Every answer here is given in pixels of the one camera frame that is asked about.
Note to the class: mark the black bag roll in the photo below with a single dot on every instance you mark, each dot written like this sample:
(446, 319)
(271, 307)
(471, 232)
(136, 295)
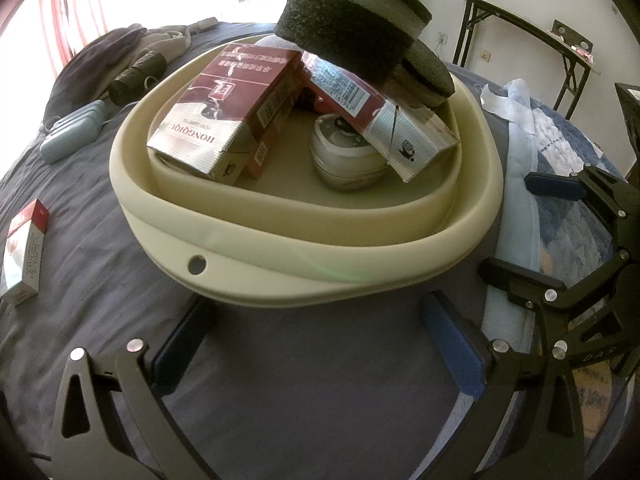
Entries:
(135, 77)

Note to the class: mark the red and white small pack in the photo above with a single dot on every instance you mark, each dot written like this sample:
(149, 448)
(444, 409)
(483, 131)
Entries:
(22, 255)

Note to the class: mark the dark cloth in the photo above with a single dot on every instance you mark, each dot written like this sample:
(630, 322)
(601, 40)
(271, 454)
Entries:
(90, 65)

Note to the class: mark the wooden board with holes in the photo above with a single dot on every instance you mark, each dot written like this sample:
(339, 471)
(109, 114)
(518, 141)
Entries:
(572, 40)

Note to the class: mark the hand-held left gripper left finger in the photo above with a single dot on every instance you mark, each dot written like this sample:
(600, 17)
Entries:
(182, 340)

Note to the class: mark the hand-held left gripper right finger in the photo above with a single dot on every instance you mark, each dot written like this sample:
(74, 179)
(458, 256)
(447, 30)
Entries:
(450, 335)

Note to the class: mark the black-legged folding table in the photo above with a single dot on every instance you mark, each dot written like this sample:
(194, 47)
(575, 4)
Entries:
(500, 10)

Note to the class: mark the pink plastic item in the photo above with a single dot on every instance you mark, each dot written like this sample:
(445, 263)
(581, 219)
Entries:
(584, 53)

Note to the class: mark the dark red carton box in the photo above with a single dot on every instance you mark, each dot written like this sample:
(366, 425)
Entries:
(262, 152)
(220, 100)

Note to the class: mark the light blue case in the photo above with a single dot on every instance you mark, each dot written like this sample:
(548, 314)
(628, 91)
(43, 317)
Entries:
(70, 132)

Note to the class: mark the black foam cylinder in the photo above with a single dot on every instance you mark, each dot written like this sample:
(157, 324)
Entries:
(340, 40)

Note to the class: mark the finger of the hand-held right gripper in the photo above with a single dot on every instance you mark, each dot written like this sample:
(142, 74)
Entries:
(520, 282)
(555, 185)

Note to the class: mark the cream plastic basin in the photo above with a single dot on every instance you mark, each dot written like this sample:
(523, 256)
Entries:
(300, 270)

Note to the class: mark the beige cloth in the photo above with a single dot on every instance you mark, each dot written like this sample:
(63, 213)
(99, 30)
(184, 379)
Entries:
(170, 42)

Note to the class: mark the pink striped curtain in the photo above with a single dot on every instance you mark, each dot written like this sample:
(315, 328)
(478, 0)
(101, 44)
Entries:
(75, 10)

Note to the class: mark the red and silver box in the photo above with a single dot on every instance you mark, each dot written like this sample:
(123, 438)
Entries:
(390, 130)

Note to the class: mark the white round jar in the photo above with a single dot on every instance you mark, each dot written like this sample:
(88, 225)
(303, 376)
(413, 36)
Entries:
(345, 170)

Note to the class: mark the white crumpled cloth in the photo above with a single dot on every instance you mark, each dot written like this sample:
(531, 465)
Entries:
(515, 105)

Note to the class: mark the blue checkered quilt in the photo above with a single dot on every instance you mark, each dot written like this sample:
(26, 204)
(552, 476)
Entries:
(565, 160)

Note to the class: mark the black foam lid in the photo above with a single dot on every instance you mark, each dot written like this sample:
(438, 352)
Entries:
(425, 72)

